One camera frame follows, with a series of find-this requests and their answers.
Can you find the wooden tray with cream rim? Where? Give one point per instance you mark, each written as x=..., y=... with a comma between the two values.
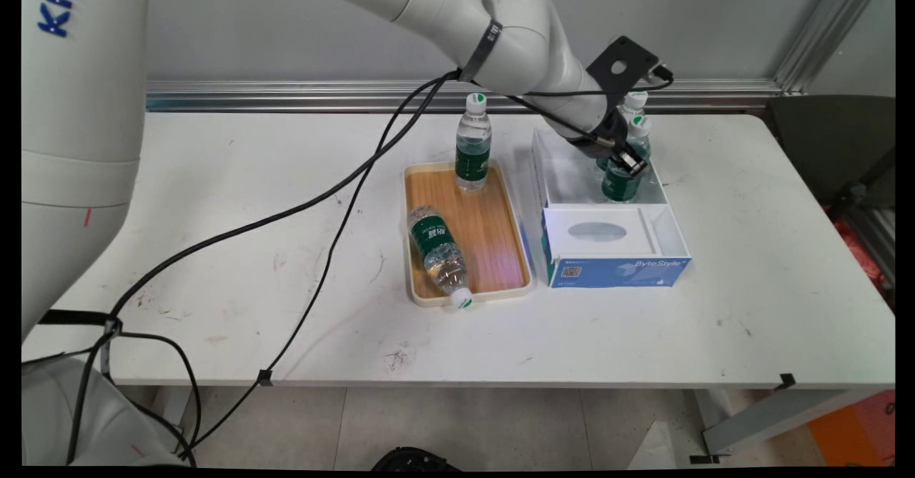
x=486, y=228

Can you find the white metal table leg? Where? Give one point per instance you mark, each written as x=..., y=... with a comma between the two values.
x=175, y=406
x=772, y=414

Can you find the black wrist camera mount plate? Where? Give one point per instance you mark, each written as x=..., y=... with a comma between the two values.
x=622, y=65

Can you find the green label water bottle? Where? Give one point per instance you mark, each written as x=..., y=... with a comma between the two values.
x=434, y=244
x=633, y=103
x=473, y=149
x=620, y=185

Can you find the black round object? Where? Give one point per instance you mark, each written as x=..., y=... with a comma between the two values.
x=414, y=459

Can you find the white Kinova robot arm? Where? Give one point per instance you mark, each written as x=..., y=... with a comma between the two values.
x=78, y=106

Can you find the orange box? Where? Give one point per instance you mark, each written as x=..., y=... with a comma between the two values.
x=854, y=431

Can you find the slanted aluminium profile post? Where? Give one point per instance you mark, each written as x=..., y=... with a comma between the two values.
x=829, y=31

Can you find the horizontal aluminium rail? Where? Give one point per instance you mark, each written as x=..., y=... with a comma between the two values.
x=286, y=96

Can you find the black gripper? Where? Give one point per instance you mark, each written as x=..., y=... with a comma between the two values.
x=599, y=138

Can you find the white box with blue side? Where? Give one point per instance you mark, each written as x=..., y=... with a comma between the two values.
x=615, y=249

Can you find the red bag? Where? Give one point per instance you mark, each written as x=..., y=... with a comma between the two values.
x=861, y=253

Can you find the black table edge clip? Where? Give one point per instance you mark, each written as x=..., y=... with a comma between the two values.
x=264, y=376
x=787, y=380

